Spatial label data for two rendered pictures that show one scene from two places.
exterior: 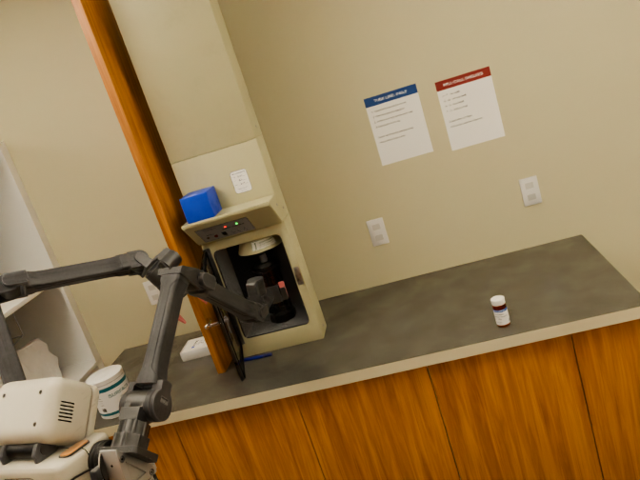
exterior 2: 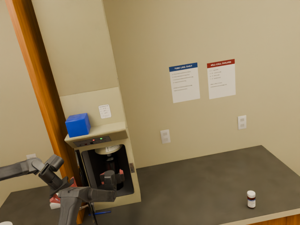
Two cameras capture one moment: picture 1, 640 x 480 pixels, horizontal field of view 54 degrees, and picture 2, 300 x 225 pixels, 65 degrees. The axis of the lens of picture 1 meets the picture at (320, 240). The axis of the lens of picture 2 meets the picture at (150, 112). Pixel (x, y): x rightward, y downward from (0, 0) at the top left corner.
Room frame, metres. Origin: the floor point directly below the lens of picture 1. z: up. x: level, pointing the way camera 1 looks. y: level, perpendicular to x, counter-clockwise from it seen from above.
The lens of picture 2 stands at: (0.88, 0.27, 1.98)
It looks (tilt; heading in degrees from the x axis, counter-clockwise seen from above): 19 degrees down; 346
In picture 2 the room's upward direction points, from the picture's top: 9 degrees counter-clockwise
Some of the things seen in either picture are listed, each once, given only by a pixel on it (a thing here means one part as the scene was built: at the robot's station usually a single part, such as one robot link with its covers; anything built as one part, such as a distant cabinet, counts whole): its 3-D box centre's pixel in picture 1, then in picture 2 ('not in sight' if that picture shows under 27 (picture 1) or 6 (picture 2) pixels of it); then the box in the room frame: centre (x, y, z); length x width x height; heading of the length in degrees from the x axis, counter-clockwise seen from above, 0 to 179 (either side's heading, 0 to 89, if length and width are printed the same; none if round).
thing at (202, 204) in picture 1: (201, 204); (78, 124); (2.13, 0.35, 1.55); 0.10 x 0.10 x 0.09; 79
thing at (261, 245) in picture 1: (258, 239); (107, 143); (2.27, 0.22, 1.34); 0.18 x 0.18 x 0.05
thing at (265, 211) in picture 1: (232, 223); (97, 138); (2.12, 0.27, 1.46); 0.32 x 0.11 x 0.10; 79
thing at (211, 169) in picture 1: (256, 243); (105, 144); (2.30, 0.23, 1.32); 0.32 x 0.25 x 0.77; 79
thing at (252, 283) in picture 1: (253, 298); (108, 185); (2.03, 0.27, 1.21); 0.12 x 0.09 x 0.11; 157
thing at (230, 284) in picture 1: (268, 275); (110, 162); (2.29, 0.23, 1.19); 0.26 x 0.24 x 0.35; 79
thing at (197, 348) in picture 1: (203, 346); (64, 198); (2.40, 0.59, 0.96); 0.16 x 0.12 x 0.04; 80
